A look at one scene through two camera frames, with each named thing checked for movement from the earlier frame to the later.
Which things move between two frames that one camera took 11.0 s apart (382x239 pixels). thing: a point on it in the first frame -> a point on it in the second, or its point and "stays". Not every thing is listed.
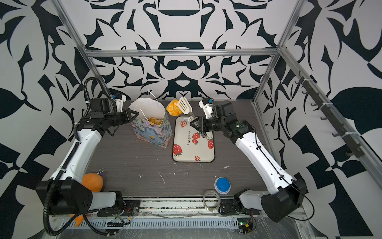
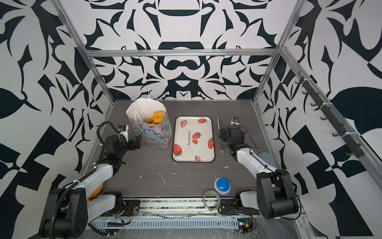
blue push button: [222, 185] stays
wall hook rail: [343, 132] stays
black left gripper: [126, 112] -> [132, 146]
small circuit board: [244, 225] stays
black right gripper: [203, 126] -> [224, 134]
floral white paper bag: [152, 125] stays
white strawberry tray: [189, 145] stays
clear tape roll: [217, 193] stays
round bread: [173, 108] -> [157, 117]
